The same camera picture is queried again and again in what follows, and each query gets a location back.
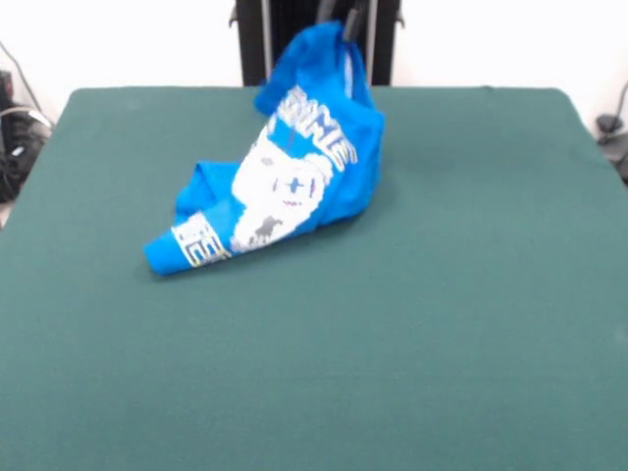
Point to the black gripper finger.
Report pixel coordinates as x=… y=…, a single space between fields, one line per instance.
x=354 y=22
x=326 y=11

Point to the dark stand base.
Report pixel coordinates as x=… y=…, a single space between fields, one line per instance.
x=608 y=122
x=17 y=147

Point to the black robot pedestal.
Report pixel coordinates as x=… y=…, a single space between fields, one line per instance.
x=255 y=44

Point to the blue printed t-shirt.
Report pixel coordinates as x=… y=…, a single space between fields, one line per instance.
x=304 y=122

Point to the dark green table cloth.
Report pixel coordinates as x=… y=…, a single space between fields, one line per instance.
x=441 y=319

